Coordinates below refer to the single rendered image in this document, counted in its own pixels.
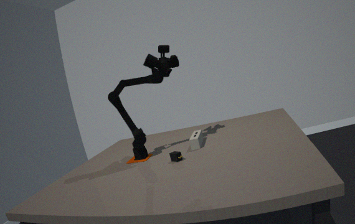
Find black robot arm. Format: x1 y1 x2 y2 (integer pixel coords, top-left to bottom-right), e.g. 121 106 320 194
108 54 179 161

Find black two-prong plug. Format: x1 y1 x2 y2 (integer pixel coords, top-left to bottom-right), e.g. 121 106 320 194
169 151 183 162

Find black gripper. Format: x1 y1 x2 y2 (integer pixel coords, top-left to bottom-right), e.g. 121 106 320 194
158 45 169 77

